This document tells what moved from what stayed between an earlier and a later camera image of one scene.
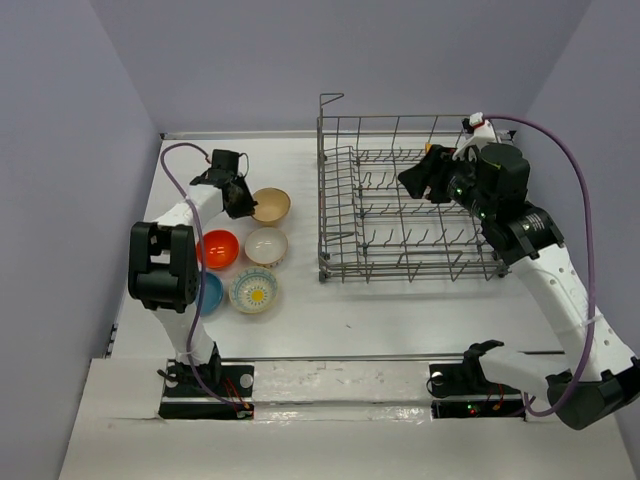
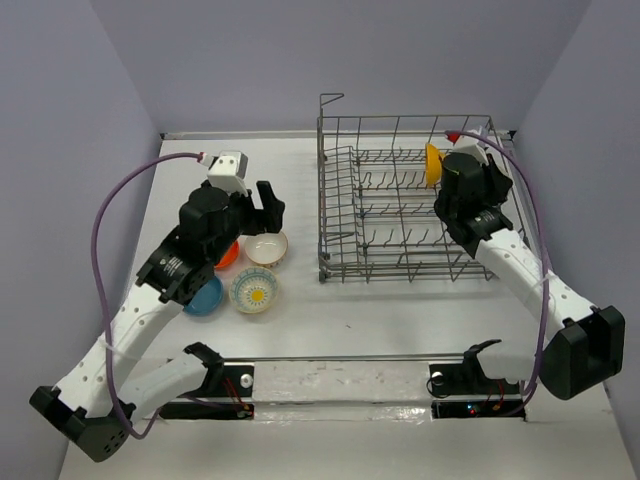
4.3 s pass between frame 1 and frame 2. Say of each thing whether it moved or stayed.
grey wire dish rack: stayed
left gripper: moved
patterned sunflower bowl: stayed
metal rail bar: stayed
